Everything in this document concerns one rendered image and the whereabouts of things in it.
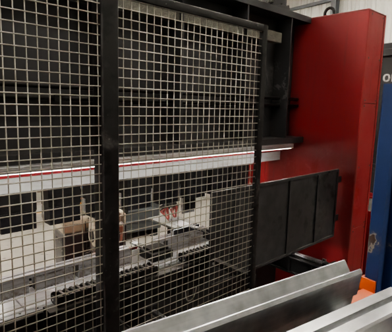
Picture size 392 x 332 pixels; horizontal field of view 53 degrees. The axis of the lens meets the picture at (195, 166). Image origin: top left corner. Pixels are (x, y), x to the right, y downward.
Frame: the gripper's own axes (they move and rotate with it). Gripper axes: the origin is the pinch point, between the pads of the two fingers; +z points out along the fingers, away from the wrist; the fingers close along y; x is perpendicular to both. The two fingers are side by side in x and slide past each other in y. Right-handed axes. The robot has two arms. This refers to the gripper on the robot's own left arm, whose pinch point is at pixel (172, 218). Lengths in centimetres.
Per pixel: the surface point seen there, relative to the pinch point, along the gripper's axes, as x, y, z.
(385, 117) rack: -167, -84, 22
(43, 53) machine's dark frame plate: -65, -87, -62
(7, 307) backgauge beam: -33, -109, 25
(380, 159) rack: -163, -84, 28
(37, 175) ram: -34, -89, -23
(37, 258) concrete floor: 255, 5, -34
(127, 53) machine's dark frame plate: -67, -48, -67
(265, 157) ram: -33, 69, -22
